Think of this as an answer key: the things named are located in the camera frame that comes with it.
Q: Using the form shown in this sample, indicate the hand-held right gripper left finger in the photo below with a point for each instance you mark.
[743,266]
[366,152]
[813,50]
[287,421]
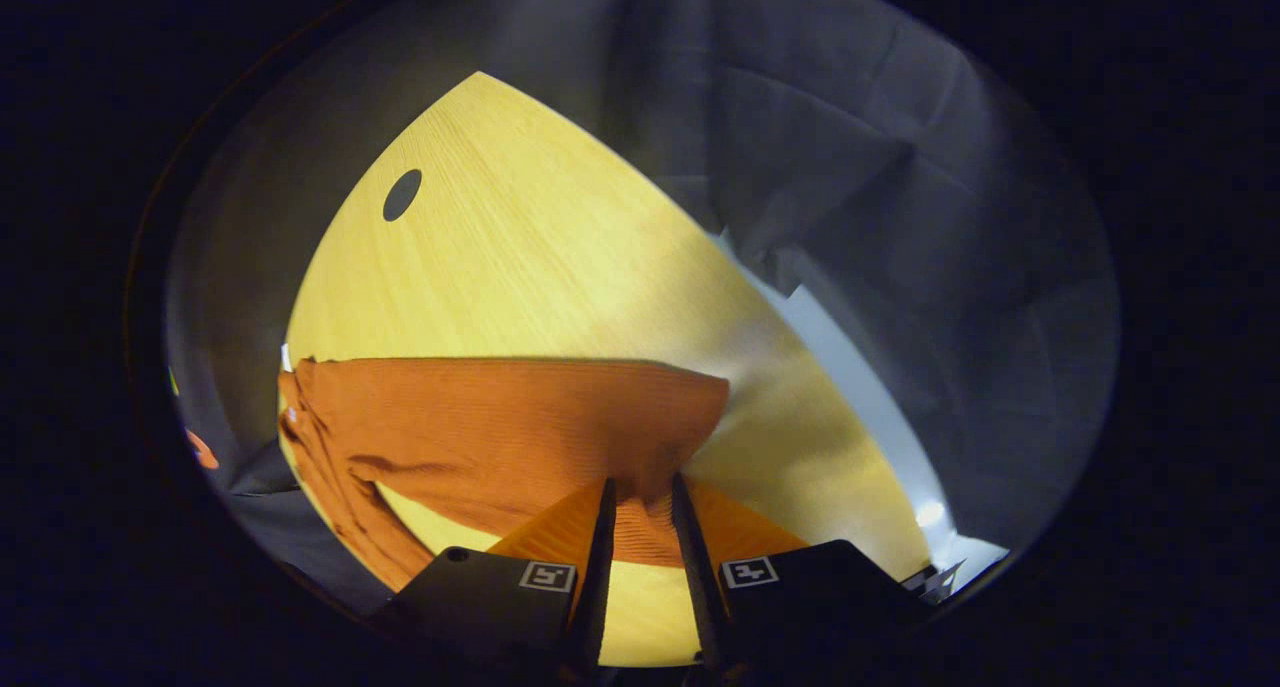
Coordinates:
[592,587]

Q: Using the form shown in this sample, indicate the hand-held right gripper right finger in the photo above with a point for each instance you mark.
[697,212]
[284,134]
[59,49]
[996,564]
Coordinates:
[700,587]

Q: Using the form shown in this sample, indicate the black round table grommet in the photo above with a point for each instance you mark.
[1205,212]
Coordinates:
[402,195]

